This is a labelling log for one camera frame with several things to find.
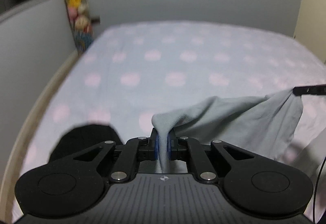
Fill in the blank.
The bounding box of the grey t-shirt garment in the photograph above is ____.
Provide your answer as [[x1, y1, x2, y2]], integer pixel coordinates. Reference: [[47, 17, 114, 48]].
[[152, 89, 303, 173]]

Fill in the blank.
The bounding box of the cream room door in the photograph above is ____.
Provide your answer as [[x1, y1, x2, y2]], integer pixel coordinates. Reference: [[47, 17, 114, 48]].
[[293, 0, 325, 63]]

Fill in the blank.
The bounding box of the polka dot bed sheet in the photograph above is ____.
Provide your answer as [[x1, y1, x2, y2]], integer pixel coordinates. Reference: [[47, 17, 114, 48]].
[[14, 22, 325, 223]]

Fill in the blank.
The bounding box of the black sock foot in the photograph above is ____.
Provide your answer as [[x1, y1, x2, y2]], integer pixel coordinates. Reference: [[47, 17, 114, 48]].
[[49, 124, 123, 162]]

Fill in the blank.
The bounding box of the hanging plush toy organizer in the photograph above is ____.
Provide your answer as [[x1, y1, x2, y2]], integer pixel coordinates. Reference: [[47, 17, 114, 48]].
[[65, 0, 100, 55]]

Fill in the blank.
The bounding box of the wooden bed frame edge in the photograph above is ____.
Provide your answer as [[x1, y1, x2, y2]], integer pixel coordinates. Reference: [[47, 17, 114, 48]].
[[1, 51, 79, 223]]

